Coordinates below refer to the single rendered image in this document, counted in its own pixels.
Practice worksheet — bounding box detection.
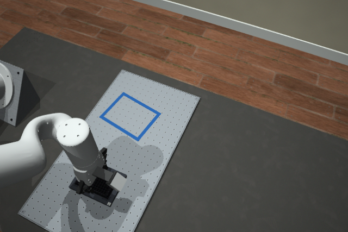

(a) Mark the blue tape outline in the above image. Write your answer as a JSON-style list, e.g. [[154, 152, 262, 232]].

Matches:
[[100, 92, 161, 141]]

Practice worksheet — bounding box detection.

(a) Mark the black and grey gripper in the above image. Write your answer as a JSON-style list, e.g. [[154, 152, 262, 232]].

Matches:
[[73, 147, 108, 195]]

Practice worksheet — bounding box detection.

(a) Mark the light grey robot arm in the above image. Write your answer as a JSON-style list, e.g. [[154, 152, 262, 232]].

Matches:
[[0, 63, 127, 192]]

